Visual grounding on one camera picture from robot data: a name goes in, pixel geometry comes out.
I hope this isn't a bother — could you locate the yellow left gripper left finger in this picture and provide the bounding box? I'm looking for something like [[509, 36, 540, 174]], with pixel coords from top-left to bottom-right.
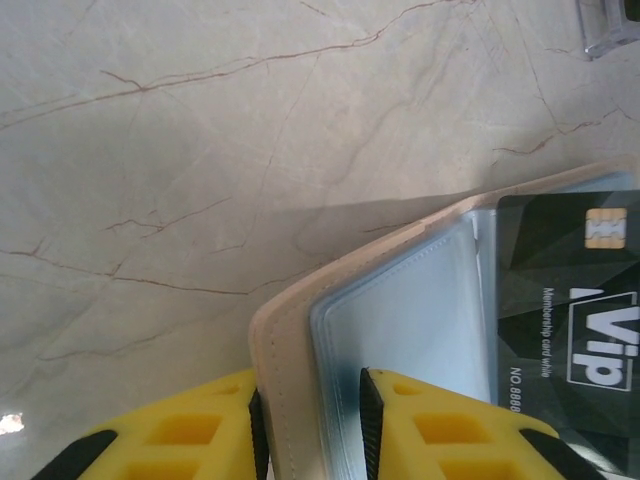
[[47, 368, 272, 480]]

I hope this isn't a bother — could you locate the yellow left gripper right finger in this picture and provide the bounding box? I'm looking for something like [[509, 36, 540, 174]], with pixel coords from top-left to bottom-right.
[[358, 368, 601, 480]]

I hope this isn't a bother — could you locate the black membership card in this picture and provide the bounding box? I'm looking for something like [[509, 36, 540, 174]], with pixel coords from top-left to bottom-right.
[[489, 189, 640, 480]]

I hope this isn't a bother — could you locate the clear acrylic card stand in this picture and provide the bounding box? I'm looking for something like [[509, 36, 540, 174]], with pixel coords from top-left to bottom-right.
[[574, 0, 640, 61]]

